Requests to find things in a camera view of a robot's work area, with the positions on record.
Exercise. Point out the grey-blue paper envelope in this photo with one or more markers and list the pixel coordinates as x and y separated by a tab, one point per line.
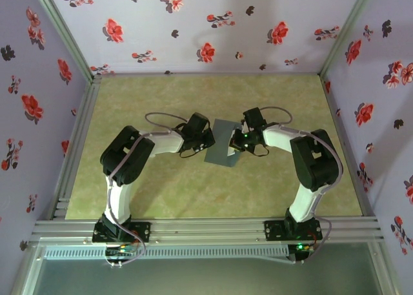
216	146

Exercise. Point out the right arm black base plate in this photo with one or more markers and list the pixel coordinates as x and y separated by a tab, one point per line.
272	232

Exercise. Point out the aluminium side rail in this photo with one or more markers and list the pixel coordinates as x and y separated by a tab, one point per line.
87	107
335	114

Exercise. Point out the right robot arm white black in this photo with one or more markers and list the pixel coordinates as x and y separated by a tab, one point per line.
277	138

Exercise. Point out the lower aluminium frame leg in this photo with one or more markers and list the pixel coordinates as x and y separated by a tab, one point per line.
26	272
384	272

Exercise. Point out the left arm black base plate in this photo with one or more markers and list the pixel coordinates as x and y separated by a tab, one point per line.
145	228

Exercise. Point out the wide aluminium frame rail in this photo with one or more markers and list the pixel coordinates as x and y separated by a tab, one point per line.
206	230

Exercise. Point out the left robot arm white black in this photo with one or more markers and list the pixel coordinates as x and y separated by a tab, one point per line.
167	143

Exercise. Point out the grey metal lower panel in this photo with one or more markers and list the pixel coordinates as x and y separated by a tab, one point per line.
206	279

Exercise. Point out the aluminium corner post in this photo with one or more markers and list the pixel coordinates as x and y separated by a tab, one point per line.
344	33
66	33

